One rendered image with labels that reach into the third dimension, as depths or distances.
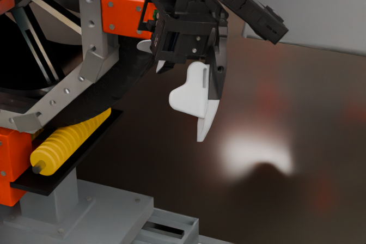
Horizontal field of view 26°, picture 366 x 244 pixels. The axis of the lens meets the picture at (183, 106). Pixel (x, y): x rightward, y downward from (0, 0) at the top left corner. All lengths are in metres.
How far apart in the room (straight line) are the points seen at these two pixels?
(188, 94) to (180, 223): 1.10
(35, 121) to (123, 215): 0.47
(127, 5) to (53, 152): 0.39
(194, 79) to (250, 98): 1.93
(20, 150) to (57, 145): 0.08
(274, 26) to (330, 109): 1.87
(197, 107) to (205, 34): 0.08
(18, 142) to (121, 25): 0.39
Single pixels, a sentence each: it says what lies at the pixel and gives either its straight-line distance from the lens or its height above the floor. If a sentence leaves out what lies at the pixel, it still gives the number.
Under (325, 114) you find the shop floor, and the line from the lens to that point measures 2.77.
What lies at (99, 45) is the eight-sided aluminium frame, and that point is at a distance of 1.35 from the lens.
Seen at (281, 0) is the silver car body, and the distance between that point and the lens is 1.44.
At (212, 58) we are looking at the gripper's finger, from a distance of 0.90.
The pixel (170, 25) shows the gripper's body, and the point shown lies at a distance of 0.87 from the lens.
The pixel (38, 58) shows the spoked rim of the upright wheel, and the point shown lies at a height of 0.68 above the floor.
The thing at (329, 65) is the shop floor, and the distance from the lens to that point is 3.11.
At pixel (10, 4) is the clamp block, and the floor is 0.91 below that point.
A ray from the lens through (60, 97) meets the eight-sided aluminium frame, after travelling 1.45.
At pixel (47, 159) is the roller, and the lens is 1.55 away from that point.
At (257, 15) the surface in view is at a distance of 0.92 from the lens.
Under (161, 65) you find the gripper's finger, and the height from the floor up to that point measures 0.90.
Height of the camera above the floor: 1.36
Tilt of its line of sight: 29 degrees down
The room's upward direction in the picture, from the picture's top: straight up
